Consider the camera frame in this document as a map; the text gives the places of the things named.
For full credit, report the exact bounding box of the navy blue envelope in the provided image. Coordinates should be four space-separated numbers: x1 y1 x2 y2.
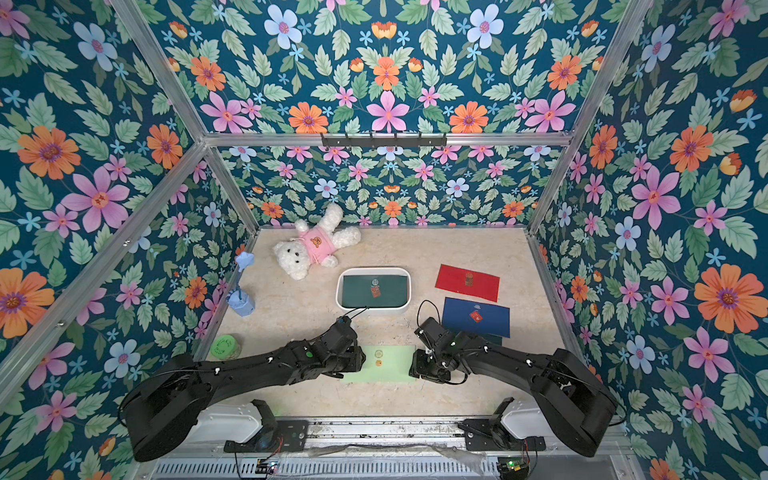
442 298 510 338

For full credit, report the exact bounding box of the light green envelope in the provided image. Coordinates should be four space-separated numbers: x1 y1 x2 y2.
342 346 416 384

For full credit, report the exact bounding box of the dark green envelope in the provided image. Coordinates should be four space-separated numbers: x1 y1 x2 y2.
483 335 503 346
340 274 409 309

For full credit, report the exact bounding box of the white plastic storage box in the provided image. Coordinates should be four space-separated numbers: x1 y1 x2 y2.
335 267 412 314

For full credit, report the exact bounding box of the red envelope gold sticker back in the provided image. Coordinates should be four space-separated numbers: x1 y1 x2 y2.
435 265 500 302

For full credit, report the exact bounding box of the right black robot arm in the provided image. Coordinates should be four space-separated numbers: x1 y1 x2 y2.
409 318 618 457

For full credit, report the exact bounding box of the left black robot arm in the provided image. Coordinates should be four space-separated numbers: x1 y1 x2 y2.
118 316 366 462

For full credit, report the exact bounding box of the white teddy bear pink shirt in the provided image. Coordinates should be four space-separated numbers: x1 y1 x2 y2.
273 203 362 281

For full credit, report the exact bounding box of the green tape roll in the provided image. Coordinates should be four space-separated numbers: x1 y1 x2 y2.
209 334 241 361

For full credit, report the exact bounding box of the small green circuit board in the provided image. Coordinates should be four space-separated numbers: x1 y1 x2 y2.
497 457 531 480

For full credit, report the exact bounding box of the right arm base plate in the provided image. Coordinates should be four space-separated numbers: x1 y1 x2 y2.
457 418 546 452

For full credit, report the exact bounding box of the aluminium front rail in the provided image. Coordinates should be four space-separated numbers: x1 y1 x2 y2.
143 415 631 457

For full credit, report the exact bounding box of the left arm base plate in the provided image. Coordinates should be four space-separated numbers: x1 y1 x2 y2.
224 420 309 454

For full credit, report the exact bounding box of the black hook rail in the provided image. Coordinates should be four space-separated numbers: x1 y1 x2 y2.
320 133 448 149

